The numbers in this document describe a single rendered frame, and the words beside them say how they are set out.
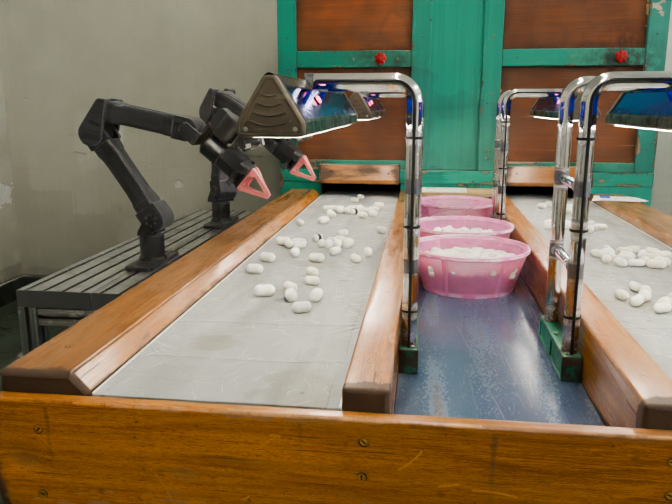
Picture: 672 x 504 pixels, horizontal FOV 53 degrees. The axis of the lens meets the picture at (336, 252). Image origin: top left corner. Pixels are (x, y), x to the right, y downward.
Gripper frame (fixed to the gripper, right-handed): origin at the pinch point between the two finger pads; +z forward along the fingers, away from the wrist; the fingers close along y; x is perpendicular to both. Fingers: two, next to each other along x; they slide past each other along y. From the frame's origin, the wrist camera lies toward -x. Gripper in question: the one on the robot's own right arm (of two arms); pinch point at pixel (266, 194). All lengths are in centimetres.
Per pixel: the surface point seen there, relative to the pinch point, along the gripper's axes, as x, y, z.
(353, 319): -10, -61, 29
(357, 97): -32.3, 9.7, 1.3
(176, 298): 8, -60, 5
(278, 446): -3, -96, 28
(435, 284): -15, -22, 43
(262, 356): -3, -79, 21
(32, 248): 161, 183, -101
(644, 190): -70, 88, 95
